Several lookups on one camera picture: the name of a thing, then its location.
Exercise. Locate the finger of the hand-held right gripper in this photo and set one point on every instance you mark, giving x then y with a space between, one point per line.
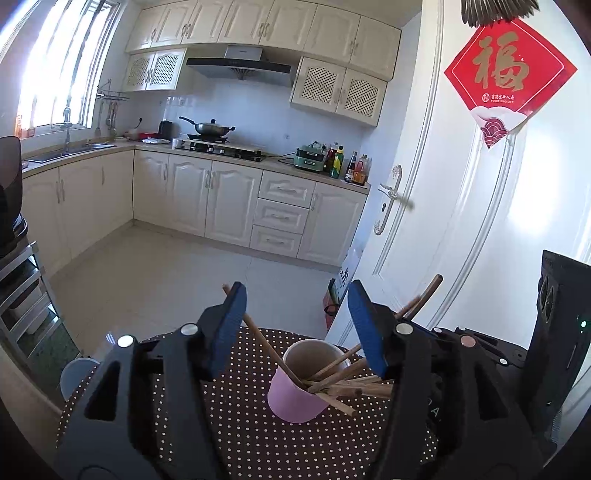
508 356

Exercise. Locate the wall utensil rack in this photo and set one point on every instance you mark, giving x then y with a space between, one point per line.
111 106

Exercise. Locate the dark red-label bottle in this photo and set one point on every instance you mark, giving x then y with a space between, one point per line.
330 159

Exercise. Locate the pale blue plastic stool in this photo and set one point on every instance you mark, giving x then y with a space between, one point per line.
78 378

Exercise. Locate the chrome faucet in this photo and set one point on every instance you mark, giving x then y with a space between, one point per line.
67 129

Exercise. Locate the light wooden chopstick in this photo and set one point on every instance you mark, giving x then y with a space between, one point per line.
429 293
263 339
408 307

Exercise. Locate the green floor mat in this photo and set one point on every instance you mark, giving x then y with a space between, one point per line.
55 346

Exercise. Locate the kitchen window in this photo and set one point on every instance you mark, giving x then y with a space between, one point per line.
60 60

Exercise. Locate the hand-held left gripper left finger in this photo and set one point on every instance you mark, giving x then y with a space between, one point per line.
228 337

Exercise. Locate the cream kitchen cabinets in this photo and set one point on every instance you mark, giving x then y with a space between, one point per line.
184 198
258 27

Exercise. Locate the metal shelf rack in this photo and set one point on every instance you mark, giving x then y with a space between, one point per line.
27 300

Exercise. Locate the white mug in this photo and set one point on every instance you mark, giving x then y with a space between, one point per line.
178 143

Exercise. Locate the black kettle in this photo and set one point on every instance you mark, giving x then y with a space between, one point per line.
165 129

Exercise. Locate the cream upper kitchen cabinets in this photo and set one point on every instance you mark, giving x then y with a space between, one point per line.
258 27

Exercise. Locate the beige curved cabinet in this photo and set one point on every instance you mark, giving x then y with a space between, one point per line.
32 406

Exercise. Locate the metal wok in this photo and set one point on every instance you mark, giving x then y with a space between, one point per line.
210 128

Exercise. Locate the orange oil bottle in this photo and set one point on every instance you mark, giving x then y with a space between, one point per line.
363 170

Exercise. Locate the black countertop appliance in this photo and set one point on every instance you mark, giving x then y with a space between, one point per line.
9 198

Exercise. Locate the green yellow-cap bottle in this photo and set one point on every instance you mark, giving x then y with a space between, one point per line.
339 162

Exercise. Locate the cream lower kitchen cabinets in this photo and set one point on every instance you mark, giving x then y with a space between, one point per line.
184 198

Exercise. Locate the green countertop appliance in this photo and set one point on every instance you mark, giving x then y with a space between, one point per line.
309 159

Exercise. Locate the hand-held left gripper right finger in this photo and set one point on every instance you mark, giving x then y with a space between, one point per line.
364 327

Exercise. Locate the black range hood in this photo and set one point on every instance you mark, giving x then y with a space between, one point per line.
240 67

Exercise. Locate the red container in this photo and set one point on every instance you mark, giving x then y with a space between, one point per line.
148 135

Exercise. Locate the pink cup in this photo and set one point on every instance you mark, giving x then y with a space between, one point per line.
295 401

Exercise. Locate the dark sauce bottle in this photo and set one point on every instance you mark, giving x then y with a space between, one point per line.
352 167

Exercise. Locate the cream cabinet drawer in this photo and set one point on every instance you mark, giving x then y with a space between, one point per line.
287 189
276 241
280 217

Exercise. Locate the red bag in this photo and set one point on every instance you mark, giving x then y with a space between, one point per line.
331 307

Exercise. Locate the black gas stove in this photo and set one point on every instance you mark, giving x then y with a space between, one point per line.
217 148

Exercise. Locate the dark hanging decoration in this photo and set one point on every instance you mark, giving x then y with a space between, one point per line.
498 9

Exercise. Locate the pile of wooden chopsticks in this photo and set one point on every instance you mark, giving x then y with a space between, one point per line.
360 390

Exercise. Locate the white panel door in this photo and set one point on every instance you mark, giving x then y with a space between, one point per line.
461 184

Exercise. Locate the red diamond door poster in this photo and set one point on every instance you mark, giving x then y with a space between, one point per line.
508 69

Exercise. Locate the brown polka dot tablecloth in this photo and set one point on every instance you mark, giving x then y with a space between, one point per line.
254 443

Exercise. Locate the steel kitchen sink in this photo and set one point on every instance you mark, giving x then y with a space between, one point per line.
69 152

